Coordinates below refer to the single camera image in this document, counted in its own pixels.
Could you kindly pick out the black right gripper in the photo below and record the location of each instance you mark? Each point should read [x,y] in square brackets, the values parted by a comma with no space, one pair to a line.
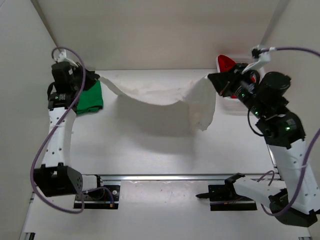
[224,81]

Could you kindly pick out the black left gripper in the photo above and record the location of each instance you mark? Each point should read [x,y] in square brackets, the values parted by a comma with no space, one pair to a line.
[91,78]

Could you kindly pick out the green t-shirt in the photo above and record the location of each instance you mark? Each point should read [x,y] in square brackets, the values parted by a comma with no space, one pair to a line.
[90,101]

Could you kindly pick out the white t-shirt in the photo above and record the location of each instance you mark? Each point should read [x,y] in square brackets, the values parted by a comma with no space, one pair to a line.
[165,110]

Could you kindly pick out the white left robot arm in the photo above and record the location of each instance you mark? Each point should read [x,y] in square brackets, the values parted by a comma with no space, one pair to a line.
[55,176]

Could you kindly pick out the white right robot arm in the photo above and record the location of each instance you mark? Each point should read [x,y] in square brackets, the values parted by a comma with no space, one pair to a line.
[298,203]

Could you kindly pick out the red t-shirt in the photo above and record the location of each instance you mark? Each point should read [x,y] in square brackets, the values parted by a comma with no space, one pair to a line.
[224,63]

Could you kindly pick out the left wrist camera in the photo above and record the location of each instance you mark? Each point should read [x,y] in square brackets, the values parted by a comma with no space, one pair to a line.
[62,57]

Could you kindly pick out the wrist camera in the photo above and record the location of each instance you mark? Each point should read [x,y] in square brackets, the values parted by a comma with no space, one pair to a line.
[261,57]
[62,57]

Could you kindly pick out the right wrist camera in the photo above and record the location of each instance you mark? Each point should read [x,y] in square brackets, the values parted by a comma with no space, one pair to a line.
[261,57]

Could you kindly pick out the aluminium rail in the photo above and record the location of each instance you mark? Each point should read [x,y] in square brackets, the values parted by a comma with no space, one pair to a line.
[165,177]

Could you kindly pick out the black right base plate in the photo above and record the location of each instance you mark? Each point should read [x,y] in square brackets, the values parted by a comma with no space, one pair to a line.
[221,200]

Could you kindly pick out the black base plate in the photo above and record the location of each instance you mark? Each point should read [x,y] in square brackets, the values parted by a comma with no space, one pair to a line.
[221,200]
[101,200]

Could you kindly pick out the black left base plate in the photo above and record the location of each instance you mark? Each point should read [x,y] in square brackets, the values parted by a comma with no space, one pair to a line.
[101,200]

